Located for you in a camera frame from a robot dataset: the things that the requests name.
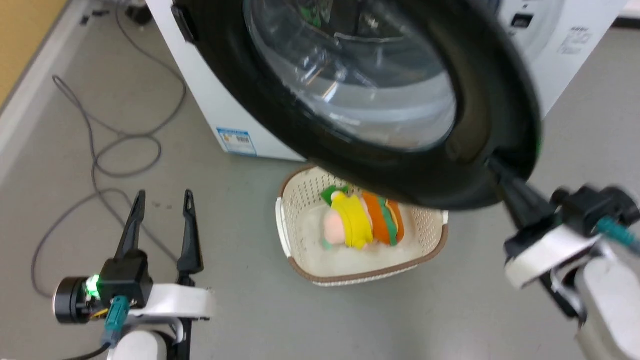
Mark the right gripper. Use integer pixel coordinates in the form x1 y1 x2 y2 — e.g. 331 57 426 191
486 156 640 291

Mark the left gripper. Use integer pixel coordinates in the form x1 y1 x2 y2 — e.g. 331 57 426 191
52 188 217 326

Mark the black round glass washer door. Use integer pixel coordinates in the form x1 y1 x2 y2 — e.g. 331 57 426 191
170 0 544 212

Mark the white washing machine body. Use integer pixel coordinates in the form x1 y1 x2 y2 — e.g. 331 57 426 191
145 0 629 163

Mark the blue energy label sticker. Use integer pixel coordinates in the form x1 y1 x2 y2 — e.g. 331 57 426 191
216 127 258 157

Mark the yellow orange plush doll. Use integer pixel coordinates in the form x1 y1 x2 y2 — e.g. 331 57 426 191
320 185 406 251

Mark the cream laundry basket brown rim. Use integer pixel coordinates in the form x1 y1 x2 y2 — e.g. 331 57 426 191
275 165 449 288

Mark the black plug block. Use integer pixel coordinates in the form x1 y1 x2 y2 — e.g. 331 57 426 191
125 4 154 26

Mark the thin grey floor cable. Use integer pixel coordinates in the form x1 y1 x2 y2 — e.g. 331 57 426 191
31 0 188 299

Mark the teal left gripper cable connector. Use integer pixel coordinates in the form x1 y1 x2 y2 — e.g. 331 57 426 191
101 295 131 348

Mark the teal gripper cable connector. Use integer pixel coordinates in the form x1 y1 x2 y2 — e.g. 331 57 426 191
101 295 131 348
594 216 640 253

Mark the teal right gripper cable connector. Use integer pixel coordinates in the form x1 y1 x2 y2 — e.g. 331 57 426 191
594 216 640 253

